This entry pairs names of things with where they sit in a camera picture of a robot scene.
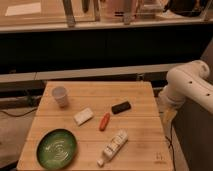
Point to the black eraser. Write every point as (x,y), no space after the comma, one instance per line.
(120,107)

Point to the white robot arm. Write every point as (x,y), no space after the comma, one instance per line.
(188,80)

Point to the white sponge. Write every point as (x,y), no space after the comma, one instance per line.
(83,116)

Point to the orange carrot toy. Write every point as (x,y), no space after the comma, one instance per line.
(104,122)

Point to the translucent plastic cup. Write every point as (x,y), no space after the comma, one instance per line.
(60,95)

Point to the white plastic bottle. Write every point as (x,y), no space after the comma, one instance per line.
(112,148)

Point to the green plate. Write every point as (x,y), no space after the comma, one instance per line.
(57,149)

